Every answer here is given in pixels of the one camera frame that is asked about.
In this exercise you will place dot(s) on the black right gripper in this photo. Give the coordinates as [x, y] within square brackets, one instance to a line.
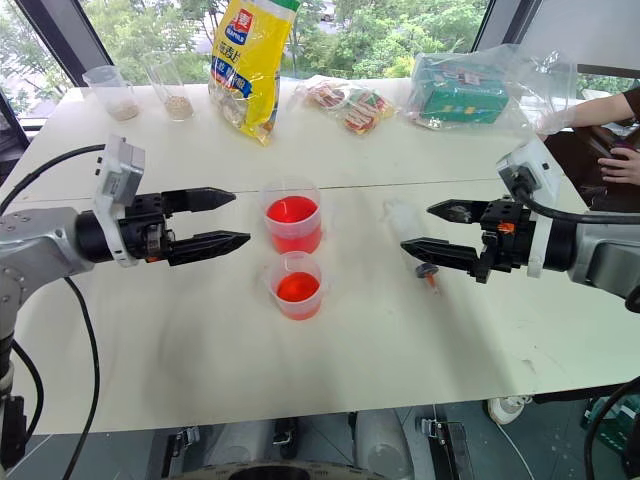
[507, 240]

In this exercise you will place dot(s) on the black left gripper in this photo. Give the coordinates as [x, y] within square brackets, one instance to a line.
[145, 225]

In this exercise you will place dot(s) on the dark rounded robot base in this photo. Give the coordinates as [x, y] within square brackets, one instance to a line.
[280, 472]

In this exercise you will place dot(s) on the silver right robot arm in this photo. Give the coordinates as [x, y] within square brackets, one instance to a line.
[600, 255]

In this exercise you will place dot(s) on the person's forearm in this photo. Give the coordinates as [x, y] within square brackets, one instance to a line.
[607, 107]

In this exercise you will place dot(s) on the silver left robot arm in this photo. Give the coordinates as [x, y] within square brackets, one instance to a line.
[35, 245]

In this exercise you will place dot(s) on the clear plastic syringe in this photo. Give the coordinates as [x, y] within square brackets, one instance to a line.
[407, 220]

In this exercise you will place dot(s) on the large cup red liquid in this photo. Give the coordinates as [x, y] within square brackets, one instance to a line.
[292, 215]

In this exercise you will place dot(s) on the small cup red liquid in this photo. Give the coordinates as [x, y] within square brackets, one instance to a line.
[297, 292]

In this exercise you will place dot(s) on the clear measuring cup with grains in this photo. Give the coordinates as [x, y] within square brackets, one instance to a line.
[117, 97]

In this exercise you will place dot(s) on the person's gloved hand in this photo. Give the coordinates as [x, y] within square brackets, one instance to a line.
[552, 122]

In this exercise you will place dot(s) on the person's bare hand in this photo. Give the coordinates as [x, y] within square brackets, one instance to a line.
[622, 167]

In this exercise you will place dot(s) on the tall clear glass with grains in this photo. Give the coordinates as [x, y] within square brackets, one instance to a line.
[175, 95]

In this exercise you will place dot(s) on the clear bag of snack packets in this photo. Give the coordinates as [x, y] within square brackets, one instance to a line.
[355, 107]

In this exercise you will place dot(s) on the yellow oatmeal bag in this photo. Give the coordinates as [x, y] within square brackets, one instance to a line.
[250, 65]

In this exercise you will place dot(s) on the green box in plastic bag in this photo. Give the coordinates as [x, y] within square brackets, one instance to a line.
[535, 85]

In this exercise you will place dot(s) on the white shoe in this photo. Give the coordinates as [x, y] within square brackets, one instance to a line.
[507, 407]

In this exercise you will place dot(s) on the green crate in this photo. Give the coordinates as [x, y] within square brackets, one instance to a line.
[617, 425]

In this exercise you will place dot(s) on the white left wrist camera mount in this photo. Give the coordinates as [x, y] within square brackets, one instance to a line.
[116, 175]

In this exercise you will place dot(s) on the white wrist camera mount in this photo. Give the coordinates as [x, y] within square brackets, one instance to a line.
[537, 167]
[116, 175]

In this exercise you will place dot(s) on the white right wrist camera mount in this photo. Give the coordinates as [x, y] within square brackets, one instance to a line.
[537, 167]

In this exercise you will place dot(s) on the black window frame post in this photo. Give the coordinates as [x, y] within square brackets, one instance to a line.
[75, 40]
[500, 25]

